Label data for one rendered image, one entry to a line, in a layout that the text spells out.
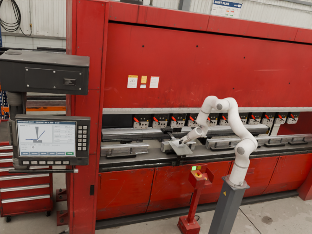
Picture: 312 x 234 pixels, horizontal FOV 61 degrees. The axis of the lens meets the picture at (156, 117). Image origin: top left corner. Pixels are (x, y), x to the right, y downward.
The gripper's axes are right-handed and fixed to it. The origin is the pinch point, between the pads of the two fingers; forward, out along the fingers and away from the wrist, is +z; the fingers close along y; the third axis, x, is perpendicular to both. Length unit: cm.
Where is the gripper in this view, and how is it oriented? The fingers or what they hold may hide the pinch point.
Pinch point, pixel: (182, 142)
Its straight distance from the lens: 276.4
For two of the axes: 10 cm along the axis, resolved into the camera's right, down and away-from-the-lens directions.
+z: -4.1, 4.3, 8.0
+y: -8.7, 0.9, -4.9
